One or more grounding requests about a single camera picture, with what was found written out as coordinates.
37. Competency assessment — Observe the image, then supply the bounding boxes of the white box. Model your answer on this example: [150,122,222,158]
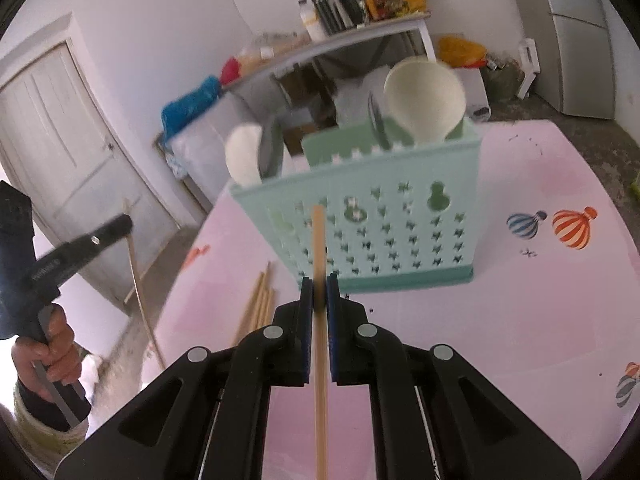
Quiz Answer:
[459,67,492,122]

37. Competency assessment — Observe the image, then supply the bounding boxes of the large white rice spoon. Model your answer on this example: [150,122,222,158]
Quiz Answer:
[383,56,467,141]

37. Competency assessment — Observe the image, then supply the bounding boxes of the pink balloon print tablecloth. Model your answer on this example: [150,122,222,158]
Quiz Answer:
[140,120,640,480]

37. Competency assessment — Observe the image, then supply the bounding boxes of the person's left forearm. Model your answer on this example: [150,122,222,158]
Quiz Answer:
[0,377,92,478]

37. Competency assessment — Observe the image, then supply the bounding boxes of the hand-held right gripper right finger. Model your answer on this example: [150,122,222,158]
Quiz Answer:
[326,274,583,480]

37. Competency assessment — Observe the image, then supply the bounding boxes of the long white side table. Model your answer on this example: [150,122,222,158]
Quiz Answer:
[222,14,437,126]

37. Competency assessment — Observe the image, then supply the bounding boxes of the person's left hand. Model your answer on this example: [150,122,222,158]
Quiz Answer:
[11,304,84,405]

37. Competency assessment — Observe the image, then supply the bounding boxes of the tan wooden chopstick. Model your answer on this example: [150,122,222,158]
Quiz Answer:
[231,271,266,347]
[122,199,167,371]
[310,204,332,480]
[259,286,277,330]
[247,260,273,335]

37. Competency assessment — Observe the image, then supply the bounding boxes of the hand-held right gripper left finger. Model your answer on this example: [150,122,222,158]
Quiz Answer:
[54,276,316,480]

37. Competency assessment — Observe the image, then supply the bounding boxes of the clear food bag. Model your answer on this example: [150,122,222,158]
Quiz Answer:
[239,32,311,75]

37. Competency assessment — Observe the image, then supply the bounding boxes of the mint green utensil holder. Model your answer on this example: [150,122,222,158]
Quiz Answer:
[230,117,483,295]

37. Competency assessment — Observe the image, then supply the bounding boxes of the dark green bag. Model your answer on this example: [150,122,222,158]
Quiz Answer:
[482,55,526,102]

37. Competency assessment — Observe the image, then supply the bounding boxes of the metal spoon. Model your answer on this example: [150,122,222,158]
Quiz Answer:
[367,91,393,151]

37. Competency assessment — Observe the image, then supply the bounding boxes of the white wooden door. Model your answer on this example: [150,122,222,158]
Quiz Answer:
[0,40,182,306]

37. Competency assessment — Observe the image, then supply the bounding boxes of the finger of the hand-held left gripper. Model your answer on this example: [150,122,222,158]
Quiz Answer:
[30,213,134,295]

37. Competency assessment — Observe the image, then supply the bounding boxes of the silver refrigerator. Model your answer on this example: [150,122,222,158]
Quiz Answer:
[531,0,620,120]

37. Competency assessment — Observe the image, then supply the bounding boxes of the red plastic bag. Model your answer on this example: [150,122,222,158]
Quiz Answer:
[220,56,242,86]

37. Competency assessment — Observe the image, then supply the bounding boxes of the blue plastic bag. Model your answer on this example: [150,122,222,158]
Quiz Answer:
[161,76,222,137]

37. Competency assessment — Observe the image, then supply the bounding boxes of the white sack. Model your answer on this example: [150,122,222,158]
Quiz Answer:
[332,64,396,128]

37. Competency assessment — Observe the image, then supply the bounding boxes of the black kettle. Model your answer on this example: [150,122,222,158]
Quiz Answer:
[327,0,366,31]

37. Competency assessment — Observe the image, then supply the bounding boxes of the white plastic stool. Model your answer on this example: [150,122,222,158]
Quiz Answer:
[516,39,541,100]

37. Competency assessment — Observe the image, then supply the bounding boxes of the yellow plastic bag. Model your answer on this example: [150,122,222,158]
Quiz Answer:
[439,35,487,68]

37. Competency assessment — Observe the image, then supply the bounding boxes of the white bottle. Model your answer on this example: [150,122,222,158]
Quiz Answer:
[299,0,326,43]

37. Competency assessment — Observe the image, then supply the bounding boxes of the black thermos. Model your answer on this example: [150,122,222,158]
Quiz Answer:
[311,0,342,36]

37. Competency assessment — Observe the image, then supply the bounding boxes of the white quilted bundle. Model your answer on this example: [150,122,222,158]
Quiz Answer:
[167,94,263,196]

